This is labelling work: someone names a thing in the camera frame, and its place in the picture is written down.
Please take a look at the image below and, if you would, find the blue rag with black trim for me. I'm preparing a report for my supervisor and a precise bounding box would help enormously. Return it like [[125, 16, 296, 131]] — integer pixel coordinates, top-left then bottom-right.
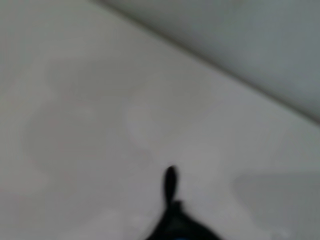
[[146, 164, 222, 240]]

